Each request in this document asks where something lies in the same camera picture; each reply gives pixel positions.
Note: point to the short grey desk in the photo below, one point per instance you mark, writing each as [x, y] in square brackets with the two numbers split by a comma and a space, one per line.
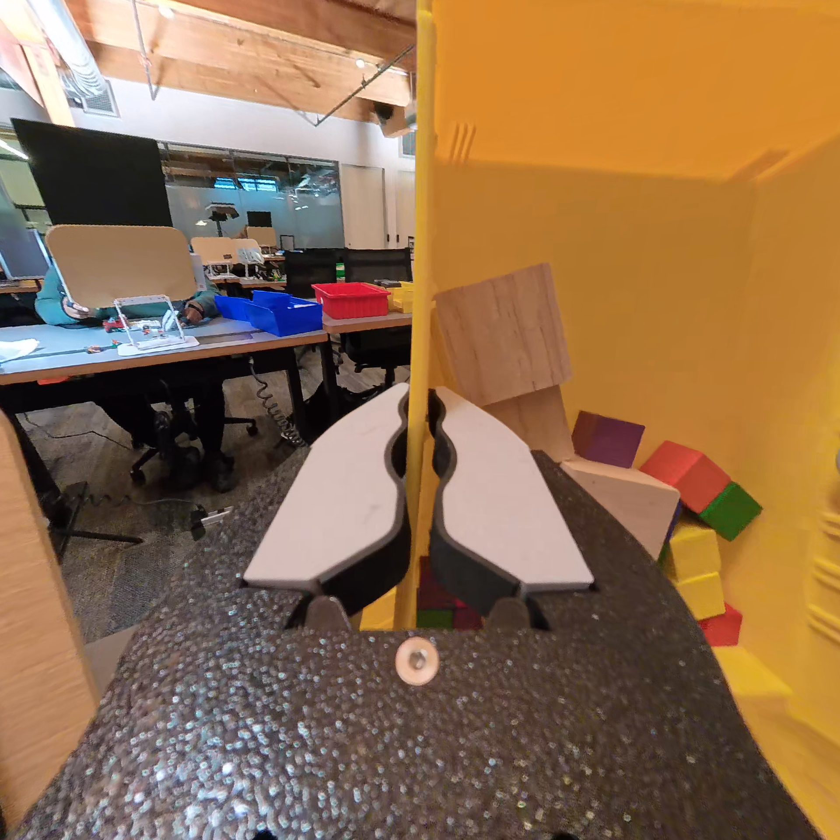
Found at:
[367, 321]

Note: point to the black wheeled office chair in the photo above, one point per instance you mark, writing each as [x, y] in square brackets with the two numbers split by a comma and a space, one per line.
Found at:
[164, 426]

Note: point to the red ribbed bin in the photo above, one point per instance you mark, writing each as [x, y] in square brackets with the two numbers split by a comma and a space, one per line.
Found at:
[351, 303]

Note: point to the yellow bin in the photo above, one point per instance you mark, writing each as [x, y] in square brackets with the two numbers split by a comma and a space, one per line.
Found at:
[401, 298]

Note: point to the white wall vent grille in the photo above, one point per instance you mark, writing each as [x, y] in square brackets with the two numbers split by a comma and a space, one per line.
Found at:
[100, 98]

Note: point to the small beige rounded board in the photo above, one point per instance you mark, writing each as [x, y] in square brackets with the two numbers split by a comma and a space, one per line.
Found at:
[213, 249]

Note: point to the clear white stand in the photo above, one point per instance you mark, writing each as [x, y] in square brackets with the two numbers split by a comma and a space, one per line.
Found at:
[154, 342]

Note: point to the black partition panel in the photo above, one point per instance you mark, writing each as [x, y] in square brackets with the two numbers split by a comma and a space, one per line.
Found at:
[92, 174]

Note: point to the pile of coloured cubes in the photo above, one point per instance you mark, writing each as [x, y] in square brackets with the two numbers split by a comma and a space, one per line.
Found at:
[686, 469]

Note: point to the large beige rounded board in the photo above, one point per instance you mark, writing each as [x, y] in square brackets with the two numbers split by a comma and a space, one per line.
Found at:
[118, 266]

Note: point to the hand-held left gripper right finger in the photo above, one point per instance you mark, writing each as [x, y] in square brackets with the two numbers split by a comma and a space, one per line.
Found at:
[512, 505]

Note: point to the floor power strip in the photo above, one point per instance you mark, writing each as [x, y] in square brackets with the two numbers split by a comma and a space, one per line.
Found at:
[210, 520]

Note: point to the small blue bin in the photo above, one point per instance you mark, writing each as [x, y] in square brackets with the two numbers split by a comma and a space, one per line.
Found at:
[229, 307]

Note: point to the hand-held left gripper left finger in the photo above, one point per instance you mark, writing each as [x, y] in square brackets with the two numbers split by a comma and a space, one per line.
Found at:
[328, 499]

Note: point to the large blue bin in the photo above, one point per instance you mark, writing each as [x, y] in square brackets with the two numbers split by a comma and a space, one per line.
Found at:
[282, 318]

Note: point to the tan wooden block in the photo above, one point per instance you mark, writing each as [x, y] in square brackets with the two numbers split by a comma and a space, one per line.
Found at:
[535, 423]

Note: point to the large grained wooden block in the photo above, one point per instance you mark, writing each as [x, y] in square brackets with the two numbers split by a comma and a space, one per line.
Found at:
[505, 328]

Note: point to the yellow plastic box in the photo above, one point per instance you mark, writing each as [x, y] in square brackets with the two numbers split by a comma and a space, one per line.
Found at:
[623, 229]

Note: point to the light wooden side panel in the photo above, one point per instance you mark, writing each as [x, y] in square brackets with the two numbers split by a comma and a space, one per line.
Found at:
[39, 623]

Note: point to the grey computer monitor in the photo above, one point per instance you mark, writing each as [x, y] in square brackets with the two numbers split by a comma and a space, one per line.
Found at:
[23, 253]

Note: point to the long grey desk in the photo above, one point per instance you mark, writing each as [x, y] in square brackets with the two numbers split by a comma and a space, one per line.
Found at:
[223, 341]

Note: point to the silver ceiling duct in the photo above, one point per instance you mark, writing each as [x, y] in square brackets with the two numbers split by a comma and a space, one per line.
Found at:
[72, 46]

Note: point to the pale wooden block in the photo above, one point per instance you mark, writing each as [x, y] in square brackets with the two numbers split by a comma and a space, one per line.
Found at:
[623, 499]

